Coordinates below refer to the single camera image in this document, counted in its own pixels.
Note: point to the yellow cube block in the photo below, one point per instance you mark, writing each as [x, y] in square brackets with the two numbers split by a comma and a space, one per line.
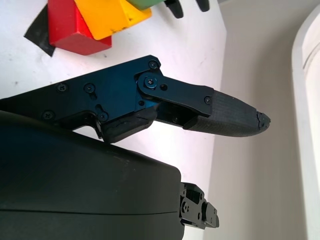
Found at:
[107, 17]

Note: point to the black tape strip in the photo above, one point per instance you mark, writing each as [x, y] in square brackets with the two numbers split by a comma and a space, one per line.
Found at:
[40, 32]

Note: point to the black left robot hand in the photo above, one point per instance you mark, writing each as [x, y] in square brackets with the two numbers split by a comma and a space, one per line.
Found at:
[177, 10]

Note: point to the red cube block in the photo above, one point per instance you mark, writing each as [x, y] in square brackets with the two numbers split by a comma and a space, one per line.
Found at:
[65, 27]

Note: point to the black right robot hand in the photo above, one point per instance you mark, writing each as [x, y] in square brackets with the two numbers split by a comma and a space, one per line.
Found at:
[87, 185]

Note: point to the green cube block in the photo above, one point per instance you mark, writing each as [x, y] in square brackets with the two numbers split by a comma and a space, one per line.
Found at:
[145, 3]

